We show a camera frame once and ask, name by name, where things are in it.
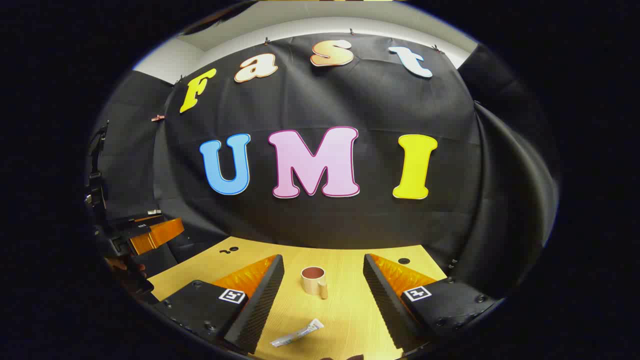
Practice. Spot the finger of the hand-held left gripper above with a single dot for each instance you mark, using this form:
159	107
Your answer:
157	235

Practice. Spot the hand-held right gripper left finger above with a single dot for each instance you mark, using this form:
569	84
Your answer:
262	300

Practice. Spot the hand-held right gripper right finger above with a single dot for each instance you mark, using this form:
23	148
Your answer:
382	300

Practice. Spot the white toothpaste tube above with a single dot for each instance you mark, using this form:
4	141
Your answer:
297	334

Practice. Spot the beige cup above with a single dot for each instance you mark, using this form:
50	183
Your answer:
312	285

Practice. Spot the wooden desktop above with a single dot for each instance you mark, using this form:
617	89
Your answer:
345	320

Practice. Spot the black backdrop cloth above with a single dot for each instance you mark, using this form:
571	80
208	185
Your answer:
350	100

